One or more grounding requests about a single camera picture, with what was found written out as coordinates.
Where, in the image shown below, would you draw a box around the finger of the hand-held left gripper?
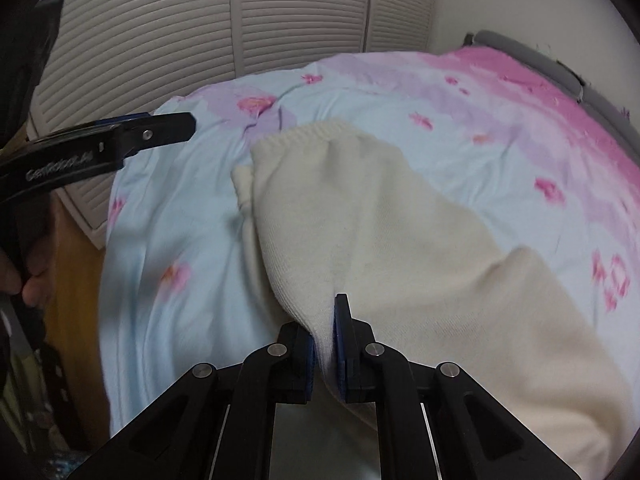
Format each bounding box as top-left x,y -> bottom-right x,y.
102,112 -> 197,162

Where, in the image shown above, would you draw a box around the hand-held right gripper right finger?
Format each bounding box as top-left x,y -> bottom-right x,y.
332,292 -> 581,480

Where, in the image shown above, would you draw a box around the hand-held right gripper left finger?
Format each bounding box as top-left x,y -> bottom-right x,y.
67,322 -> 316,480

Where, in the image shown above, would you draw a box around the cream knit sweater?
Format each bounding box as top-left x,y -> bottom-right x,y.
231,117 -> 640,480

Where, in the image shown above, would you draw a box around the person's left hand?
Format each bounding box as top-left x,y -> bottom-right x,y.
0,195 -> 57,321

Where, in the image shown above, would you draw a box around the white louvered closet door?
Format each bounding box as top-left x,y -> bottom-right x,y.
26,0 -> 243,251
239,0 -> 375,77
370,0 -> 442,55

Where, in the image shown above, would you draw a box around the pink and blue printed blanket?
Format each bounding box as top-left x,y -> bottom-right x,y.
97,46 -> 640,443

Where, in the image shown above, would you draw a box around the dark patterned clutter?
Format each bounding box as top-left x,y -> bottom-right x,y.
0,340 -> 103,480

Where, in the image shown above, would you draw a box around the grey pillows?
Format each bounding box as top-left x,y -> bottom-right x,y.
462,30 -> 640,157

